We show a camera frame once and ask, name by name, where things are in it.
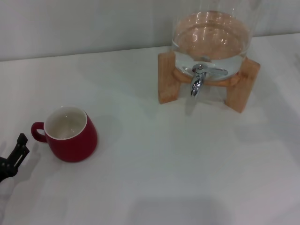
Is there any red ceramic cup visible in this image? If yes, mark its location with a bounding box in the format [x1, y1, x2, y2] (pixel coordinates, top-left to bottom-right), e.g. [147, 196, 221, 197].
[30, 105, 98, 163]

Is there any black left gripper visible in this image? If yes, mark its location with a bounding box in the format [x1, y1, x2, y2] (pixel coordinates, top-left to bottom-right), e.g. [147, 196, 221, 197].
[0, 133, 30, 184]

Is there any glass water dispenser jar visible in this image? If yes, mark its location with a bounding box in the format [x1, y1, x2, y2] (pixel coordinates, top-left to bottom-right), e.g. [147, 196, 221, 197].
[171, 0, 261, 78]

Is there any wooden dispenser stand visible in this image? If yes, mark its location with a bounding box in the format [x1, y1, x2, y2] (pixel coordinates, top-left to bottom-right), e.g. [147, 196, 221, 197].
[158, 51, 261, 114]

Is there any chrome faucet with lever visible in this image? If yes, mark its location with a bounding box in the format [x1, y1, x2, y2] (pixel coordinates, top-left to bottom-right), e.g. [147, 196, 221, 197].
[190, 63, 229, 97]

